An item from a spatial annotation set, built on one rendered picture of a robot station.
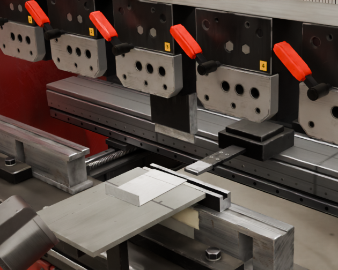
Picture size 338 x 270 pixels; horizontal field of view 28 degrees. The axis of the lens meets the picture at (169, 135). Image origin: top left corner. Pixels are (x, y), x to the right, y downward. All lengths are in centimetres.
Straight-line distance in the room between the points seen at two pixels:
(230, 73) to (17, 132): 74
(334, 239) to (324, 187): 171
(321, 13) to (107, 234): 48
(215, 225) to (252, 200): 215
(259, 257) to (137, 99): 73
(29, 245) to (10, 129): 98
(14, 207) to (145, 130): 98
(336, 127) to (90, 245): 42
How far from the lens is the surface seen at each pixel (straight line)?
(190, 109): 119
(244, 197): 339
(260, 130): 140
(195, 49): 105
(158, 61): 116
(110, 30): 120
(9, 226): 72
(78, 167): 153
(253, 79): 103
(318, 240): 305
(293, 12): 97
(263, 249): 116
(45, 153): 157
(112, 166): 174
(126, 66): 123
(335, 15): 93
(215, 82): 108
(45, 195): 154
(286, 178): 142
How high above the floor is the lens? 155
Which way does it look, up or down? 22 degrees down
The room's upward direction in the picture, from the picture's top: 3 degrees counter-clockwise
